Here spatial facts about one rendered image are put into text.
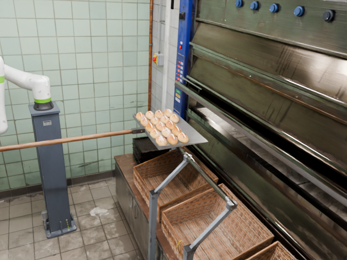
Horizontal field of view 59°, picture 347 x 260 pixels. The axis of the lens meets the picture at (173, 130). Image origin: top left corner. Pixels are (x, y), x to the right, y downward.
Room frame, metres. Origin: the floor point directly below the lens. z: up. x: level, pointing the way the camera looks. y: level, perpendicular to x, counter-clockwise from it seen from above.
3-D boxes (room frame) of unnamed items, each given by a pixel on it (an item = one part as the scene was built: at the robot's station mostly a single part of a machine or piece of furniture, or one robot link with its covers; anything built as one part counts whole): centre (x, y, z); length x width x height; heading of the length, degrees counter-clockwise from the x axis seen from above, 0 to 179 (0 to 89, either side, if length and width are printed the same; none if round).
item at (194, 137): (2.01, 0.04, 1.19); 0.55 x 0.36 x 0.03; 26
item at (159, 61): (2.95, 0.18, 1.46); 0.10 x 0.07 x 0.10; 26
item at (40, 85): (2.20, 1.03, 1.36); 0.16 x 0.13 x 0.19; 65
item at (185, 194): (2.02, -0.02, 0.72); 0.56 x 0.49 x 0.28; 27
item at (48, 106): (2.25, 1.05, 1.23); 0.26 x 0.15 x 0.06; 30
